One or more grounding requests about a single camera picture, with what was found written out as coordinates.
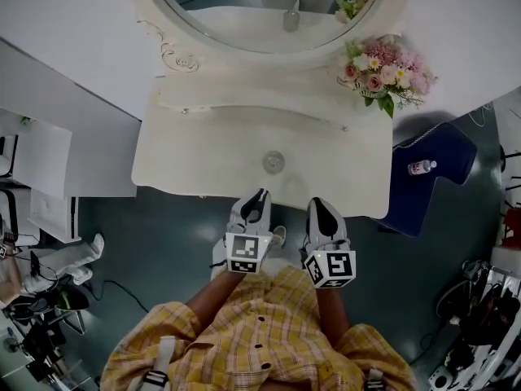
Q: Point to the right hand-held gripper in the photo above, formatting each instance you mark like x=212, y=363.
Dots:
x=331, y=263

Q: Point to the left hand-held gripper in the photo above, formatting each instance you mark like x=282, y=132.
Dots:
x=244, y=255

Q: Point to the small clear glass jar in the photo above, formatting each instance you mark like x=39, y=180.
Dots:
x=273, y=162

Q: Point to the person's right forearm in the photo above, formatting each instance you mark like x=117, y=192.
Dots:
x=331, y=312

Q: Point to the person's left forearm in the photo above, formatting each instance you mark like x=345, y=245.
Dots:
x=220, y=295

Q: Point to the white vanity table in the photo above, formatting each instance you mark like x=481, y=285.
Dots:
x=325, y=169

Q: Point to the person's white shoe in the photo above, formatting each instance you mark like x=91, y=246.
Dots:
x=279, y=234

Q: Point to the clear water bottle red label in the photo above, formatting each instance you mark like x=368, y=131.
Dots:
x=421, y=167

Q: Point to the yellow plaid shirt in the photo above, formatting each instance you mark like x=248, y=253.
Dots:
x=264, y=340

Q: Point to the dark blue chair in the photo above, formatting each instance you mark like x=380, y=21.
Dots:
x=431, y=149

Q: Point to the pink flower bouquet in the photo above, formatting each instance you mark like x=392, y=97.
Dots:
x=386, y=69

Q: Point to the red object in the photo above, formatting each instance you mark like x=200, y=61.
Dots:
x=512, y=226

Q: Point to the oval white-framed mirror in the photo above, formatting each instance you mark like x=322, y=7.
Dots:
x=260, y=27

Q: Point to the small white device box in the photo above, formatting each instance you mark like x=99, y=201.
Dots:
x=439, y=379

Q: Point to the white shelf unit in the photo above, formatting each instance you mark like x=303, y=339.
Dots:
x=45, y=165

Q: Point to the small green potted plant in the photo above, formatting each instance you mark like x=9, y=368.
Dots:
x=26, y=120

